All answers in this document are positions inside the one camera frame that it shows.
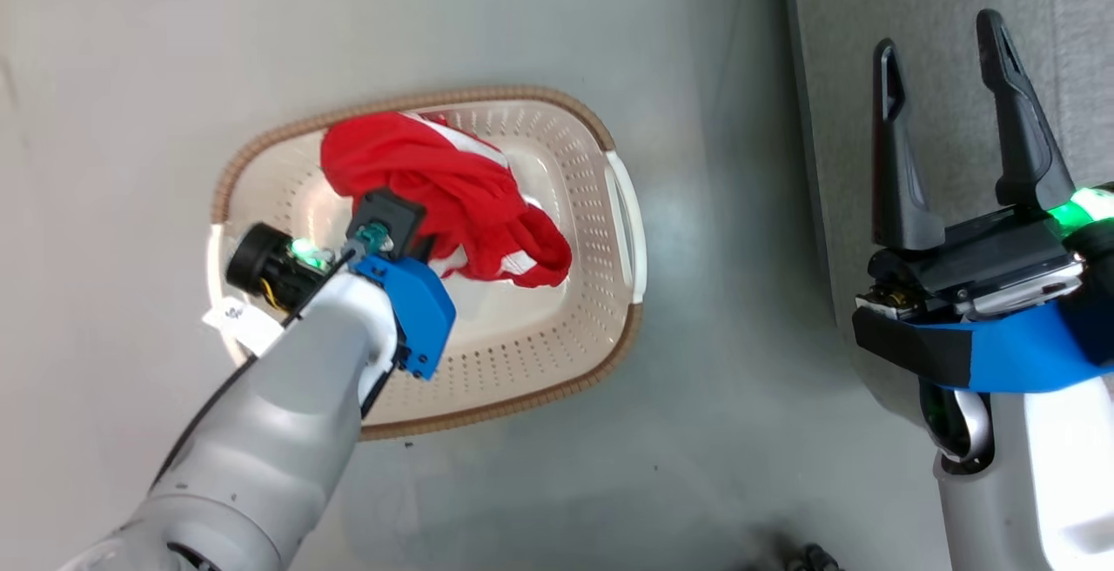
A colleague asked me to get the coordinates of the teal camera cable plug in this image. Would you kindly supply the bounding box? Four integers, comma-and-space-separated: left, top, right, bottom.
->
355, 221, 394, 257

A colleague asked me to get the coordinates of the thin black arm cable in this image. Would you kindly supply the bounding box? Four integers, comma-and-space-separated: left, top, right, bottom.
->
150, 310, 305, 494

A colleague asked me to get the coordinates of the red white-striped garment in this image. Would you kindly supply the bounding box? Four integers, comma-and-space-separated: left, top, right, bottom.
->
320, 112, 574, 289

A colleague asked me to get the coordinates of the white paper cable tag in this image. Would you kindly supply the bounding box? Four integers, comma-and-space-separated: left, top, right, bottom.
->
202, 296, 285, 356

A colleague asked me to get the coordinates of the beige perforated laundry basket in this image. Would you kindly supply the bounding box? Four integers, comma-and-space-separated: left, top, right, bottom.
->
206, 86, 648, 442

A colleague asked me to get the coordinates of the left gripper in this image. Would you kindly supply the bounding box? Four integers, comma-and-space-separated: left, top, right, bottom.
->
225, 221, 340, 312

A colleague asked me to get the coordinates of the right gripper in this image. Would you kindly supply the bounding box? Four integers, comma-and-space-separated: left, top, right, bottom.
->
857, 10, 1114, 321

